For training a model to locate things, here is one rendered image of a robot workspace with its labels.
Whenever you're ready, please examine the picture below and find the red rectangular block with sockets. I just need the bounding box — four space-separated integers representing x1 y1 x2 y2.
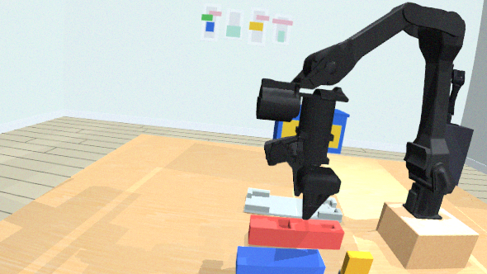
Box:
248 215 345 250

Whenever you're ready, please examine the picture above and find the blue block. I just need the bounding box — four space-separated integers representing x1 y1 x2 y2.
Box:
236 246 326 274

